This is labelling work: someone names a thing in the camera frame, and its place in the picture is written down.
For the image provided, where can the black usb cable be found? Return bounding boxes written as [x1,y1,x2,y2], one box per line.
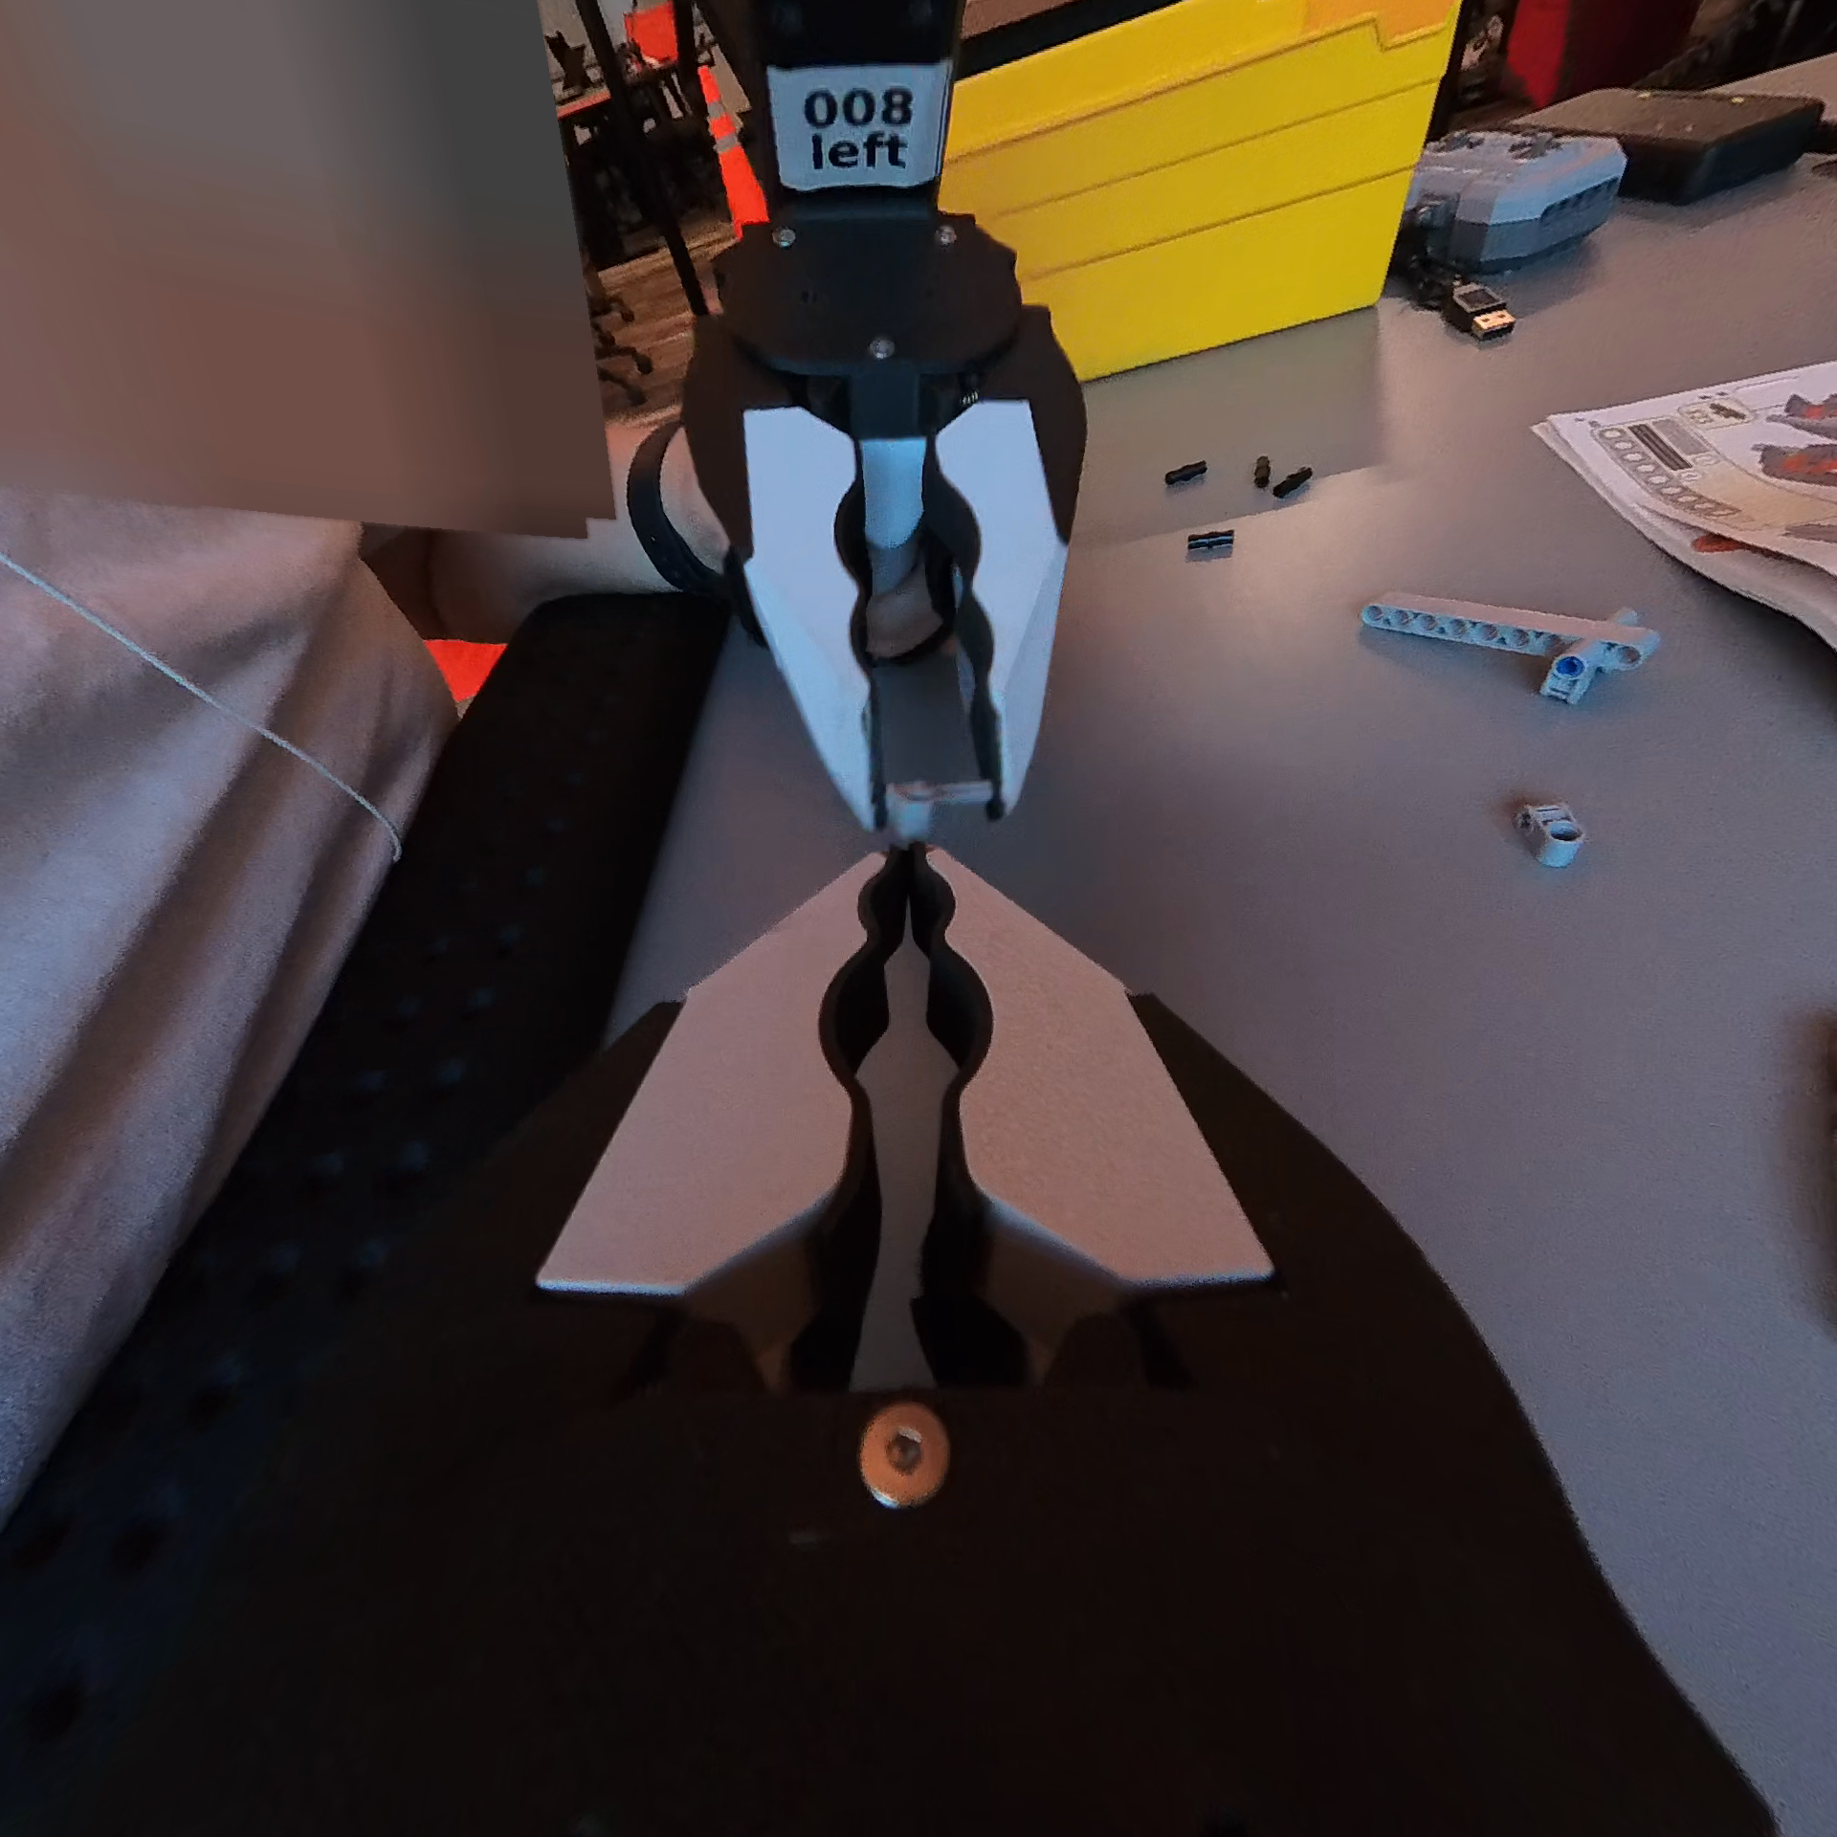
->
[1398,258,1524,347]

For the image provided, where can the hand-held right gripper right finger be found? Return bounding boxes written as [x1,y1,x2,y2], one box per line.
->
[913,848,1279,1386]

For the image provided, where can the orange traffic cone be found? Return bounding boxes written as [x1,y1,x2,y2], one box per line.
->
[699,65,769,236]

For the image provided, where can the thin white cord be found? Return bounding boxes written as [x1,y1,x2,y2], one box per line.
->
[0,552,402,862]

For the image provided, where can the grey battery box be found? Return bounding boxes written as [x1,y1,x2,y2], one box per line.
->
[1398,121,1630,277]

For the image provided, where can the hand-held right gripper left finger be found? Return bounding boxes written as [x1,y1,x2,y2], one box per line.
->
[533,848,916,1391]

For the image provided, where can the grey beam assembly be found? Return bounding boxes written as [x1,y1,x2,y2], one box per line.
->
[1360,591,1666,702]

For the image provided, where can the open instruction booklet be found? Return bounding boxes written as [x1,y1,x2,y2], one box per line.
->
[1533,360,1837,648]

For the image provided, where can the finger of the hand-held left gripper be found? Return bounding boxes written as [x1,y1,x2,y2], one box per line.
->
[740,407,901,836]
[932,402,1070,822]

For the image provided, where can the grey desk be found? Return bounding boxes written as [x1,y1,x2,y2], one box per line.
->
[603,44,1837,1837]

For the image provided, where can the person's left hand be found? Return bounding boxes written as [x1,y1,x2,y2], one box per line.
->
[858,552,958,665]

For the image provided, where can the black power adapter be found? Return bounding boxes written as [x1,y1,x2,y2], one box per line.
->
[1512,88,1827,207]

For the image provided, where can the yellow storage bin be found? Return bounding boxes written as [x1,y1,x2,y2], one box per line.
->
[939,0,1461,382]

